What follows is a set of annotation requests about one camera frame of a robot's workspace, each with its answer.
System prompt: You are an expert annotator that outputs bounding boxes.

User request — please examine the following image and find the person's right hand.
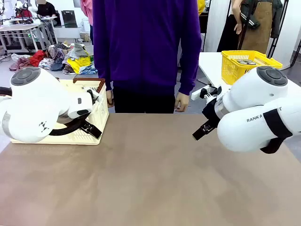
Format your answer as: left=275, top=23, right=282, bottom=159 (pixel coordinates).
left=105, top=89, right=115, bottom=108

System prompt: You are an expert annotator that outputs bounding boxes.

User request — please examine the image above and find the yellow plastic basket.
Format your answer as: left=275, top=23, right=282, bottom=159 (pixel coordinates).
left=221, top=50, right=283, bottom=86

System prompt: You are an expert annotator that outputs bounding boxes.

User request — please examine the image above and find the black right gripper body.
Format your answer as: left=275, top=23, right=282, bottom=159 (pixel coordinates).
left=201, top=97, right=222, bottom=125

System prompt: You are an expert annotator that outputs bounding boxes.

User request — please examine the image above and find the light patterned cloth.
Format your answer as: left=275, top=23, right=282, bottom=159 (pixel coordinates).
left=39, top=57, right=55, bottom=70

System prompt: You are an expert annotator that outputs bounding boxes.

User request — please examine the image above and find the black stand pole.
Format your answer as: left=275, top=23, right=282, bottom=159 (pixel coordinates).
left=267, top=0, right=290, bottom=58
left=291, top=37, right=301, bottom=68
left=237, top=0, right=253, bottom=50

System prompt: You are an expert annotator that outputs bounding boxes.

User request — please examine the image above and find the red cloth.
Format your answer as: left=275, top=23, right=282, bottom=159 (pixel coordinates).
left=30, top=49, right=47, bottom=68

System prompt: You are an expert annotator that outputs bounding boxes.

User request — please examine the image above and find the person in purple sweater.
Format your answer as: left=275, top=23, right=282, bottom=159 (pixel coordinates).
left=92, top=0, right=203, bottom=114

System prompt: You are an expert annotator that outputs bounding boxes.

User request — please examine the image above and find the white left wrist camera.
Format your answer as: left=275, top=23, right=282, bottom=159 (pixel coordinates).
left=84, top=86, right=104, bottom=104

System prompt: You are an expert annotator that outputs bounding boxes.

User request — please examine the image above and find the dark blue cloth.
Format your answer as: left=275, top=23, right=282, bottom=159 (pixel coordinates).
left=50, top=58, right=65, bottom=72

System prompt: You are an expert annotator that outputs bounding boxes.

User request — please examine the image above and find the blue white patterned cloth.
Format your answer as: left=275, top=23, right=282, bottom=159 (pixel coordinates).
left=79, top=65, right=98, bottom=75

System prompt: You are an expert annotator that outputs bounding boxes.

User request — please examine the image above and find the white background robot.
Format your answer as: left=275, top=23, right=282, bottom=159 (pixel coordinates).
left=0, top=0, right=14, bottom=21

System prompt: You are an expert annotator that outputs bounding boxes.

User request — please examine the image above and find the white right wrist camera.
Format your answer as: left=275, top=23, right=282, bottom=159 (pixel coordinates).
left=191, top=85, right=223, bottom=101

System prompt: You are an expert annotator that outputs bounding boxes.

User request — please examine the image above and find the white crumpled cloth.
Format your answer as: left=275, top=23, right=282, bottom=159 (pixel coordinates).
left=11, top=53, right=31, bottom=62

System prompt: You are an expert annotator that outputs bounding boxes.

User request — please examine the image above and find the person's left forearm purple sleeve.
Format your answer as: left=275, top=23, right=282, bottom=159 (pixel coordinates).
left=178, top=47, right=202, bottom=96

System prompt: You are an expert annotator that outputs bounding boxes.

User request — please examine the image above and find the purple floral cloth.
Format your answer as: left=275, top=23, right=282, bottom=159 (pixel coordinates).
left=48, top=44, right=65, bottom=61

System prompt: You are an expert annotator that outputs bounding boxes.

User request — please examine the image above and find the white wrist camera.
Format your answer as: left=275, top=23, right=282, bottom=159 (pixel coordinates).
left=84, top=86, right=104, bottom=104
left=191, top=85, right=223, bottom=101

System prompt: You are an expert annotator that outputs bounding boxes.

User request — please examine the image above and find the cream basket with brown handles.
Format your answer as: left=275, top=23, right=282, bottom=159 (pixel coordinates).
left=10, top=77, right=110, bottom=145

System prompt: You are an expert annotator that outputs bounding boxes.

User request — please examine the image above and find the grey patterned cloth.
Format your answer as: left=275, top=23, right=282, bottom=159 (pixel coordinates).
left=64, top=43, right=90, bottom=62

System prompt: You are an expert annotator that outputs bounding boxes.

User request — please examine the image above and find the grey metal frame work table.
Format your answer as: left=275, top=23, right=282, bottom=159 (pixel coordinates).
left=0, top=22, right=51, bottom=54

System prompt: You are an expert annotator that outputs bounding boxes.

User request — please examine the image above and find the person's right forearm purple sleeve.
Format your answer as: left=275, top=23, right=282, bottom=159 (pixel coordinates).
left=94, top=47, right=113, bottom=91

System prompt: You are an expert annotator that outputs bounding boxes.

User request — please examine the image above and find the pink patterned cloth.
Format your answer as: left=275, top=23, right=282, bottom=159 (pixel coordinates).
left=9, top=57, right=32, bottom=73

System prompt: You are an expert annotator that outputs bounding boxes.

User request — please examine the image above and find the person's left hand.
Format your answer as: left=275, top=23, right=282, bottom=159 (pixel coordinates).
left=174, top=91, right=190, bottom=113

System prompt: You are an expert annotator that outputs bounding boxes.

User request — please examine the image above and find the seated person in black shirt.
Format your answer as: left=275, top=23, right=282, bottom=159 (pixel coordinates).
left=36, top=0, right=58, bottom=26

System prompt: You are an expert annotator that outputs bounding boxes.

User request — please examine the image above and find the white side table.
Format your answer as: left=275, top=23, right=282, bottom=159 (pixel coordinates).
left=198, top=51, right=301, bottom=95

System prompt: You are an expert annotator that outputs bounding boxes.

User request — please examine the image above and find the yellow cloth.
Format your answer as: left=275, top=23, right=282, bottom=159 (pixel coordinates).
left=67, top=56, right=92, bottom=73

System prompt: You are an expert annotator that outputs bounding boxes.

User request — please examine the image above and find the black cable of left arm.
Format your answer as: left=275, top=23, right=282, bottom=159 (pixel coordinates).
left=49, top=117, right=87, bottom=137

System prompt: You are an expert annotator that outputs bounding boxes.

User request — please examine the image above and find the black strap of right arm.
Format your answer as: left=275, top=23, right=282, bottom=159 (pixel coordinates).
left=260, top=108, right=293, bottom=154

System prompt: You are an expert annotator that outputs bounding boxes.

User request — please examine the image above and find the person in pink top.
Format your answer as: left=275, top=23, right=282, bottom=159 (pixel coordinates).
left=79, top=0, right=95, bottom=45

